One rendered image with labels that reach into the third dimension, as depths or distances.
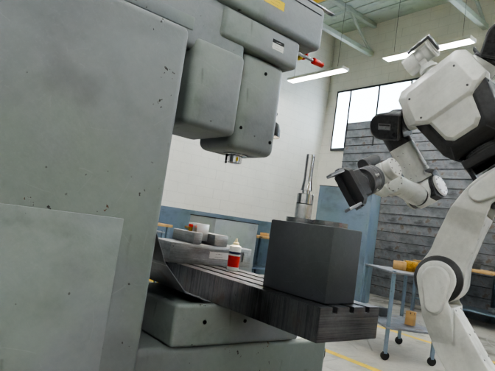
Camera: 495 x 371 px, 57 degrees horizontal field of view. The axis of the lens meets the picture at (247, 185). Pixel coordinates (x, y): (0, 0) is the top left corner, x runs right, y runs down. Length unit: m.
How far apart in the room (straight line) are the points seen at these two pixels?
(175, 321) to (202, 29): 0.84
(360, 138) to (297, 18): 9.24
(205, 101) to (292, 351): 0.88
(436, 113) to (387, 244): 8.50
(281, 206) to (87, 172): 9.70
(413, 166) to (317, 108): 10.00
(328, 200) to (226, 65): 6.34
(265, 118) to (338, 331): 0.74
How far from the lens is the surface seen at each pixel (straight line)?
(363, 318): 1.21
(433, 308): 1.50
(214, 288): 1.38
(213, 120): 1.38
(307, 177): 1.27
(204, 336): 1.37
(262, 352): 1.55
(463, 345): 1.55
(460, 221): 1.52
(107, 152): 1.09
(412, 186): 1.58
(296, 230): 1.20
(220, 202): 9.56
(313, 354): 1.73
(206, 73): 1.38
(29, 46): 1.07
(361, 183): 1.35
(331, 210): 7.62
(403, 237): 9.80
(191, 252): 1.59
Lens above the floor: 1.08
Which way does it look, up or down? 5 degrees up
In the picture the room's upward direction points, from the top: 8 degrees clockwise
